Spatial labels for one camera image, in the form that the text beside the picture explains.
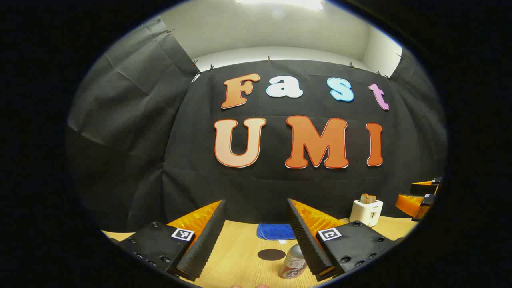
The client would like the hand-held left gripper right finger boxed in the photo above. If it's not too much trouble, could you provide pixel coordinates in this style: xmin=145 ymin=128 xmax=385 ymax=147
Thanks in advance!
xmin=287 ymin=198 xmax=404 ymax=282

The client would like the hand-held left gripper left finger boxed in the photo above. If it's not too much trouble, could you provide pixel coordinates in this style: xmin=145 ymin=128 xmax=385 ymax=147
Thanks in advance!
xmin=109 ymin=199 xmax=228 ymax=282

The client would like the silver water bottle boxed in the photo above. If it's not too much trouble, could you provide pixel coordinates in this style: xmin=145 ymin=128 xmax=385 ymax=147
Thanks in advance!
xmin=279 ymin=244 xmax=308 ymax=279

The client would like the dark round coaster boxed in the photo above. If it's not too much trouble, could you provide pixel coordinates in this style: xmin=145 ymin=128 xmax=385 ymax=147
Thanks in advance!
xmin=257 ymin=249 xmax=286 ymax=262

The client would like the blue towel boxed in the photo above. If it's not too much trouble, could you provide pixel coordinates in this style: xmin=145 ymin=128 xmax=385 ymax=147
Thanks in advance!
xmin=256 ymin=223 xmax=297 ymax=241

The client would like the white toaster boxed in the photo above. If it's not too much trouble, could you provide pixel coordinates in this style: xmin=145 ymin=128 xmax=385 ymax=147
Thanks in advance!
xmin=349 ymin=199 xmax=384 ymax=228

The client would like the ceiling light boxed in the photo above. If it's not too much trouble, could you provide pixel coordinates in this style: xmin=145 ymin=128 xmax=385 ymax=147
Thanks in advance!
xmin=235 ymin=0 xmax=325 ymax=11

